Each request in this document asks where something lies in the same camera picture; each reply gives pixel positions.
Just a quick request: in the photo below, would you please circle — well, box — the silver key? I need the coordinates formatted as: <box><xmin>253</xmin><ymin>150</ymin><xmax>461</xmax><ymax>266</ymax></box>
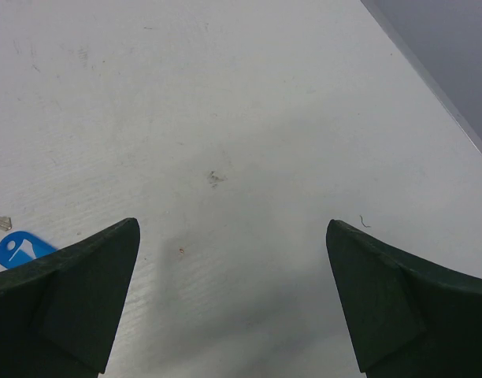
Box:
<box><xmin>0</xmin><ymin>216</ymin><xmax>12</xmax><ymax>232</ymax></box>

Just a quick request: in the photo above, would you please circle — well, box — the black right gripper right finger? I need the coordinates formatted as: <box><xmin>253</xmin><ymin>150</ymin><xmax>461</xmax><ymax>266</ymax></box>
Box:
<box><xmin>325</xmin><ymin>220</ymin><xmax>482</xmax><ymax>377</ymax></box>

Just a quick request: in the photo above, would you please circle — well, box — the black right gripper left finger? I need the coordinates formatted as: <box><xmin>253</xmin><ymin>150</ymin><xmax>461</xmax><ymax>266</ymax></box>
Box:
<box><xmin>0</xmin><ymin>218</ymin><xmax>140</xmax><ymax>377</ymax></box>

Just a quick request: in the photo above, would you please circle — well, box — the blue key tag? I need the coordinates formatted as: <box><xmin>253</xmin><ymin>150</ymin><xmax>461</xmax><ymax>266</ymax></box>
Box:
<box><xmin>0</xmin><ymin>231</ymin><xmax>57</xmax><ymax>269</ymax></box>

